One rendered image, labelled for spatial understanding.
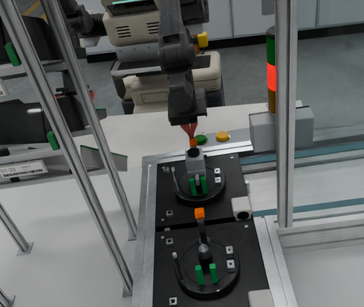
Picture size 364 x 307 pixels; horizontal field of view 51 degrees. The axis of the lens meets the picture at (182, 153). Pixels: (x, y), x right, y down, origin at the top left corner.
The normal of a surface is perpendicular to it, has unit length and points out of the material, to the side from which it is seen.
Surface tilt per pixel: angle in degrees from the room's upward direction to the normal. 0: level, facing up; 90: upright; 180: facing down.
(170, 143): 0
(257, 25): 90
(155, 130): 0
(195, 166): 90
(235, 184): 0
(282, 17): 90
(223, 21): 90
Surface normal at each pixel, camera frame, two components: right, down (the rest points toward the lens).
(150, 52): -0.10, 0.64
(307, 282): -0.16, -0.77
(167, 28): -0.20, -0.18
